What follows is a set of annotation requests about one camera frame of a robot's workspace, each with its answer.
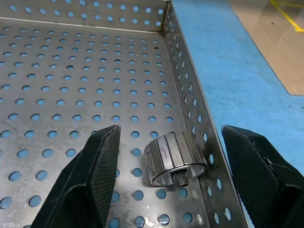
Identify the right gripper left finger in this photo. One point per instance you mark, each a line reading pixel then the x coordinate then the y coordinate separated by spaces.
pixel 83 185

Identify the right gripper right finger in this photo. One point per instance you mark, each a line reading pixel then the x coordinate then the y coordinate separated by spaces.
pixel 268 180

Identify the ribbed steel rotor cylinder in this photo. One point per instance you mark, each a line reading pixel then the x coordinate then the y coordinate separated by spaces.
pixel 171 152

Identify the perforated metal tray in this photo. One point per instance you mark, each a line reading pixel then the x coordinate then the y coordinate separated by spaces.
pixel 54 109

